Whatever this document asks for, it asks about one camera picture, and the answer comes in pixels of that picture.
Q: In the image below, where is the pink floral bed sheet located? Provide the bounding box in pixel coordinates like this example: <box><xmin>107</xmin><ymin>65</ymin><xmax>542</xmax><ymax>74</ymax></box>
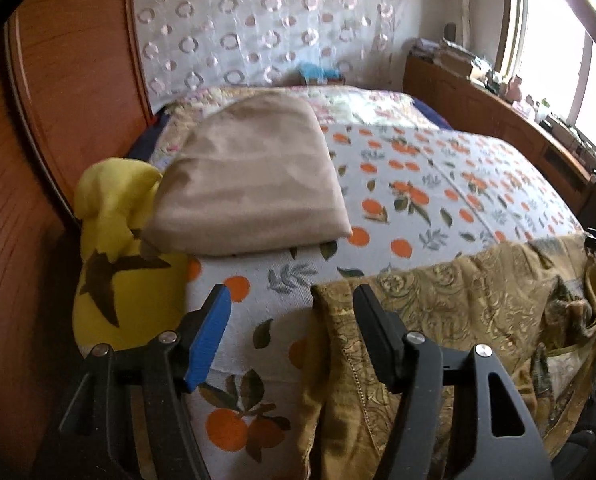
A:
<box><xmin>150</xmin><ymin>85</ymin><xmax>436</xmax><ymax>166</ymax></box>

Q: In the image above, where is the window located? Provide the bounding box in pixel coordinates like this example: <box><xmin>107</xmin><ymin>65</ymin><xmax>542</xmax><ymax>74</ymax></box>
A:
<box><xmin>498</xmin><ymin>0</ymin><xmax>596</xmax><ymax>141</ymax></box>

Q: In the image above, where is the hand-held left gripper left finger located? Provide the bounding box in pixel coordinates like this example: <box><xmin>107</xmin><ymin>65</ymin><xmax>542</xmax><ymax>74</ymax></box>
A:
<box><xmin>33</xmin><ymin>284</ymin><xmax>233</xmax><ymax>480</ymax></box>

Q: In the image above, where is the brown cardboard box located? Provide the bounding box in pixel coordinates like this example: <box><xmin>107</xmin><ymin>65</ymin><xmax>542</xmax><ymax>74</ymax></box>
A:
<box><xmin>445</xmin><ymin>57</ymin><xmax>474</xmax><ymax>77</ymax></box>

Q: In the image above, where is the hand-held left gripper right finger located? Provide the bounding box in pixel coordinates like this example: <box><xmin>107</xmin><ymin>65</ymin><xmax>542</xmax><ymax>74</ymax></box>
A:
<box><xmin>353</xmin><ymin>284</ymin><xmax>553</xmax><ymax>480</ymax></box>

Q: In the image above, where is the long wooden cabinet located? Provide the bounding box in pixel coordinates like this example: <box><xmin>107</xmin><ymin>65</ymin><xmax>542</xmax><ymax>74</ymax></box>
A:
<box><xmin>403</xmin><ymin>55</ymin><xmax>596</xmax><ymax>211</ymax></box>

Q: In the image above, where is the blue item on cardboard box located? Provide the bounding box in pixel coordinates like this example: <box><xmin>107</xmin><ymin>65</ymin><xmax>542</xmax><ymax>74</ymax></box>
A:
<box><xmin>298</xmin><ymin>62</ymin><xmax>343</xmax><ymax>86</ymax></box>

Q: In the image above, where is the stack of books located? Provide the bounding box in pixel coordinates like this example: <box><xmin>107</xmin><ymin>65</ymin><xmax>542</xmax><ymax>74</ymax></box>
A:
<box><xmin>410</xmin><ymin>37</ymin><xmax>443</xmax><ymax>62</ymax></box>

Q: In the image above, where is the pile of papers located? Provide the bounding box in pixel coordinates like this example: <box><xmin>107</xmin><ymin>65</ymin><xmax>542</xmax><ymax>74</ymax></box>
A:
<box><xmin>440</xmin><ymin>35</ymin><xmax>474</xmax><ymax>60</ymax></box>

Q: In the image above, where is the yellow garment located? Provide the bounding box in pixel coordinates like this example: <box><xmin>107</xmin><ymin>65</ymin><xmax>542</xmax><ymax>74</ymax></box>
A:
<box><xmin>72</xmin><ymin>157</ymin><xmax>191</xmax><ymax>356</ymax></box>

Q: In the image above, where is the brown wooden wardrobe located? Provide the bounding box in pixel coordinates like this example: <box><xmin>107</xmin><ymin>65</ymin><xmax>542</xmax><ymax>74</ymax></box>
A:
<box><xmin>0</xmin><ymin>0</ymin><xmax>153</xmax><ymax>461</ymax></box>

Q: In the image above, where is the olive gold patterned shirt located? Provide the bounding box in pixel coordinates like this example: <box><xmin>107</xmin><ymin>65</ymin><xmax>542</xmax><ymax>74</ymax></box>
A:
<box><xmin>298</xmin><ymin>232</ymin><xmax>596</xmax><ymax>480</ymax></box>

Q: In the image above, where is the white circle pattern curtain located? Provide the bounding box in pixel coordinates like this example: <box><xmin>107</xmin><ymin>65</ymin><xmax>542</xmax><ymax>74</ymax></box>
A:
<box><xmin>128</xmin><ymin>0</ymin><xmax>411</xmax><ymax>106</ymax></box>

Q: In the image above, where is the beige garment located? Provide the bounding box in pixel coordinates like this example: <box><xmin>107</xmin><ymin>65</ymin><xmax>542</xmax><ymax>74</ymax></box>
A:
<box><xmin>140</xmin><ymin>95</ymin><xmax>353</xmax><ymax>258</ymax></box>

